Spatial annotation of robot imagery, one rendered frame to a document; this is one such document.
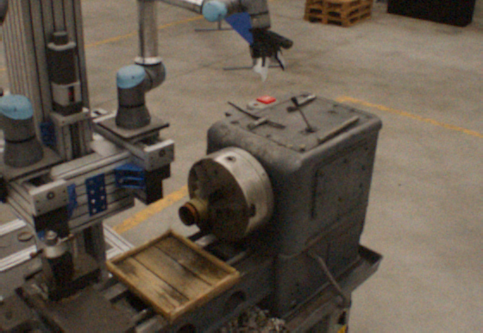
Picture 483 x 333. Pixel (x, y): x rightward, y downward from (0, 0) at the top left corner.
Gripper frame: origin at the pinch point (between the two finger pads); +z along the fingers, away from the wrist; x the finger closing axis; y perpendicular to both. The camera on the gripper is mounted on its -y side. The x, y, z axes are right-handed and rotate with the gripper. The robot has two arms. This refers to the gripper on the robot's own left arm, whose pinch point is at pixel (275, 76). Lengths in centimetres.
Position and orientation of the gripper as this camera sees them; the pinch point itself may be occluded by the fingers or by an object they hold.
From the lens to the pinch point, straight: 206.8
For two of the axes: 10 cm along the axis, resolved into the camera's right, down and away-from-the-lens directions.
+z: 2.0, 9.2, 3.5
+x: -5.6, 4.0, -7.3
